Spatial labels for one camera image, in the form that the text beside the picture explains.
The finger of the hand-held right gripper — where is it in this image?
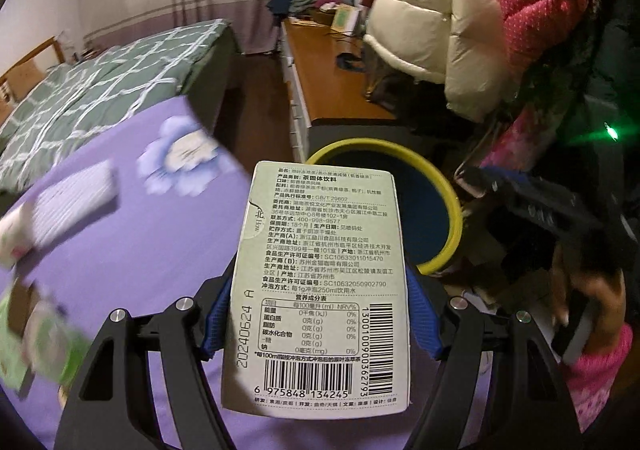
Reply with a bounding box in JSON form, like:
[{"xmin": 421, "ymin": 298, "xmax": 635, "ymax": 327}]
[{"xmin": 470, "ymin": 166, "xmax": 620, "ymax": 253}]

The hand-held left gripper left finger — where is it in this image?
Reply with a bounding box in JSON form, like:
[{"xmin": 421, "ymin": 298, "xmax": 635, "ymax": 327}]
[{"xmin": 52, "ymin": 250, "xmax": 242, "ymax": 450}]

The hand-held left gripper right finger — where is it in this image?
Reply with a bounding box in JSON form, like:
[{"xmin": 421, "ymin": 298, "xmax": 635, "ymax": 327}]
[{"xmin": 405, "ymin": 264, "xmax": 583, "ymax": 450}]

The pale green barcode box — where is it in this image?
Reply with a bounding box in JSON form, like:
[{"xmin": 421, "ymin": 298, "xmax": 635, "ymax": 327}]
[{"xmin": 221, "ymin": 161, "xmax": 412, "ymax": 418}]

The yellow-rimmed blue trash bin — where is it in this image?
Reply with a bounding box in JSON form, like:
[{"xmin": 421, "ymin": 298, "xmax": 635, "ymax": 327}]
[{"xmin": 304, "ymin": 139, "xmax": 463, "ymax": 276}]

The person's right forearm pink sleeve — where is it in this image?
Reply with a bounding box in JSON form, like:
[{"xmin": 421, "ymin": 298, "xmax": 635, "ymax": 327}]
[{"xmin": 565, "ymin": 325, "xmax": 640, "ymax": 450}]

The person's right hand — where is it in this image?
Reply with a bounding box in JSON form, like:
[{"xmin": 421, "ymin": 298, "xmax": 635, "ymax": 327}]
[{"xmin": 552, "ymin": 270, "xmax": 633, "ymax": 366}]

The purple floral tablecloth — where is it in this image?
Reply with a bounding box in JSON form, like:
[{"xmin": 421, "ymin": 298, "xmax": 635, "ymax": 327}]
[{"xmin": 0, "ymin": 97, "xmax": 501, "ymax": 450}]

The green plastic bag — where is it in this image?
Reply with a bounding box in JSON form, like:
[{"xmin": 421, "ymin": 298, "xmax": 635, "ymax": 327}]
[{"xmin": 0, "ymin": 297, "xmax": 93, "ymax": 398}]

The white folded towel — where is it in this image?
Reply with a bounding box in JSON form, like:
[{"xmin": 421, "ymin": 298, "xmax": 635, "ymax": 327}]
[{"xmin": 30, "ymin": 160, "xmax": 118, "ymax": 251}]

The brown paper box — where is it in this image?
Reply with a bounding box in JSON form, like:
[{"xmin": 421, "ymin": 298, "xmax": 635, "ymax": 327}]
[{"xmin": 6, "ymin": 280, "xmax": 40, "ymax": 337}]

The cream puffer coat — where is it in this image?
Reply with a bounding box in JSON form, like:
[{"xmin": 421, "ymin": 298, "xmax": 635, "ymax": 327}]
[{"xmin": 362, "ymin": 0, "xmax": 516, "ymax": 123}]

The wooden desk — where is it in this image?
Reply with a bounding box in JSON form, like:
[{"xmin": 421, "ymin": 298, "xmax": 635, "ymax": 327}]
[{"xmin": 279, "ymin": 14, "xmax": 401, "ymax": 161}]

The bed with green checked quilt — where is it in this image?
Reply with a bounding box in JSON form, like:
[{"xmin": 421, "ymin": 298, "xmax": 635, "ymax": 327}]
[{"xmin": 0, "ymin": 19, "xmax": 241, "ymax": 191}]

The green and white small box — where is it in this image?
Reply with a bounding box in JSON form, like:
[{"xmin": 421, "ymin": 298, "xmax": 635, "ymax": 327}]
[{"xmin": 331, "ymin": 5, "xmax": 362, "ymax": 32}]

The wooden headboard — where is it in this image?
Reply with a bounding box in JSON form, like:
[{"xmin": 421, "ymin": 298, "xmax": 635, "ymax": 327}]
[{"xmin": 0, "ymin": 37, "xmax": 63, "ymax": 98}]

